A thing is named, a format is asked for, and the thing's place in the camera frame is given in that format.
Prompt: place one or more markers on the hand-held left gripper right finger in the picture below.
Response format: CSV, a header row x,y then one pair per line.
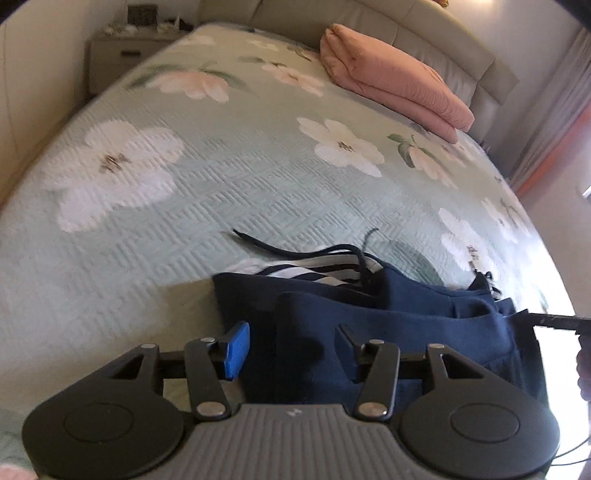
x,y
346,353

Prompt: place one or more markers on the white wardrobe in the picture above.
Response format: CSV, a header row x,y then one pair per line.
x,y
32,92

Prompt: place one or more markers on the orange curtain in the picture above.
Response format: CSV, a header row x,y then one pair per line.
x,y
554,161

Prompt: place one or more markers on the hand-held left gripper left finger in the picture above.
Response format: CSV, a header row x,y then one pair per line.
x,y
236,350

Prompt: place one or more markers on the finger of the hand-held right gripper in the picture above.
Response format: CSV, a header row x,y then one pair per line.
x,y
561,322

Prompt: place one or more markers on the navy striped zip hoodie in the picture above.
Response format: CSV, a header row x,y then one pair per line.
x,y
415,300

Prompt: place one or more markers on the beige padded bed headboard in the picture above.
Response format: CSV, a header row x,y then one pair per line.
x,y
369,18

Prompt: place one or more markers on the beige nightstand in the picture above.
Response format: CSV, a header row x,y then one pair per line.
x,y
124,57

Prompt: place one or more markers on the dark picture frame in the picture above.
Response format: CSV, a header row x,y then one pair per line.
x,y
141,14

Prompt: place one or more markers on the folded pink blanket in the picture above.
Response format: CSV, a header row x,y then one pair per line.
x,y
392,78

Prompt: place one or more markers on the beige curtain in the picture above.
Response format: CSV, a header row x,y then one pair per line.
x,y
554,92

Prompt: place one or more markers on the floral quilted bedspread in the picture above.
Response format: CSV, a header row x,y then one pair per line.
x,y
231,184

